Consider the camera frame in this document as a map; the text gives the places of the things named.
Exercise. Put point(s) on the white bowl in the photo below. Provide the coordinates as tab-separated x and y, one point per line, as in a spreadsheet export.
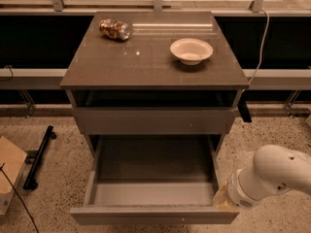
191	51

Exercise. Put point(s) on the grey drawer cabinet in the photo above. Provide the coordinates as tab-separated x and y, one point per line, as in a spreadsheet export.
141	73

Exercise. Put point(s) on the black metal bar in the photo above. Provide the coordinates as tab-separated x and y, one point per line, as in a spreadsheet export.
30	182

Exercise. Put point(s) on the crushed soda can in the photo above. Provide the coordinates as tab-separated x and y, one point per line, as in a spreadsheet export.
114	29

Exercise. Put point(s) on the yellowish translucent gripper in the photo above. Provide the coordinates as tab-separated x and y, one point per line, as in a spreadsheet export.
239	194

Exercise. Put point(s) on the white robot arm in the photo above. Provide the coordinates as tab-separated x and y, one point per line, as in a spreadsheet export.
275	170

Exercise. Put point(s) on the grey drawer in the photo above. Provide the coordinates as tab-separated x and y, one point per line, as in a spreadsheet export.
99	121
152	180

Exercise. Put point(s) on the grey top drawer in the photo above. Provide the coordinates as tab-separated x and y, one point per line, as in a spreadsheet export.
99	121

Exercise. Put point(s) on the cardboard box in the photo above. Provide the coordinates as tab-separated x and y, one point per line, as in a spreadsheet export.
12	161

